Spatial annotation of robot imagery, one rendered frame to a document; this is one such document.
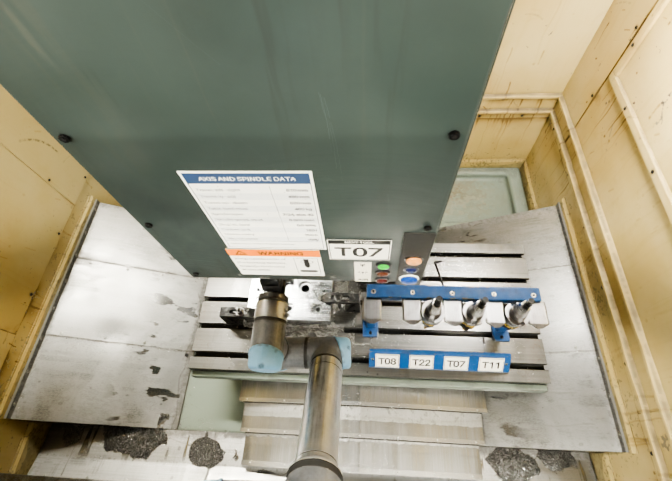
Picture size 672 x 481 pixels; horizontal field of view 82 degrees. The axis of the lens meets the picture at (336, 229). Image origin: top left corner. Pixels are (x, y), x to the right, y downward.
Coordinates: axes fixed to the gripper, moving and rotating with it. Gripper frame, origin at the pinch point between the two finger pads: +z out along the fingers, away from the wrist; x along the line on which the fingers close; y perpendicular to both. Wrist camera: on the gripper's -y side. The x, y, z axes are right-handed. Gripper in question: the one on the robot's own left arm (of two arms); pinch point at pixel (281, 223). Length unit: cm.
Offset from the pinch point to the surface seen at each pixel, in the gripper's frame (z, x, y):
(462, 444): -47, 55, 71
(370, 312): -16.6, 23.0, 19.8
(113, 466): -61, -69, 74
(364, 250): -21.2, 21.6, -29.8
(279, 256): -21.2, 7.4, -26.9
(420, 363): -25, 40, 48
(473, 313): -17, 50, 16
